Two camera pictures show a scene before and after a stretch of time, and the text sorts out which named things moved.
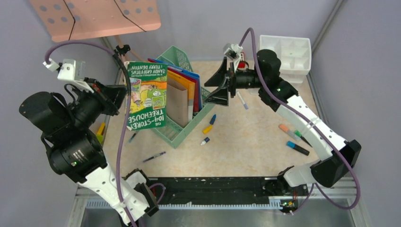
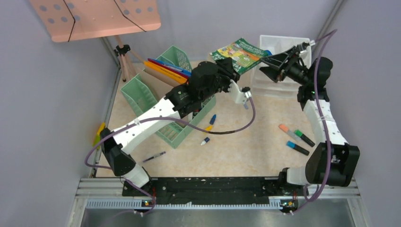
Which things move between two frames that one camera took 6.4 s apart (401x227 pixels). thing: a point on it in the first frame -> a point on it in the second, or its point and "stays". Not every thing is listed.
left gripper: x=109 y=97 -> x=225 y=66
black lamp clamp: x=123 y=50 stays
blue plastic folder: x=188 y=72 stays
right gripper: x=226 y=81 -> x=278 y=66
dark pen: x=163 y=152 stays
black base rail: x=243 y=190 stays
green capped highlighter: x=297 y=133 stays
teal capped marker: x=298 y=148 stays
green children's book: x=148 y=95 -> x=245 y=55
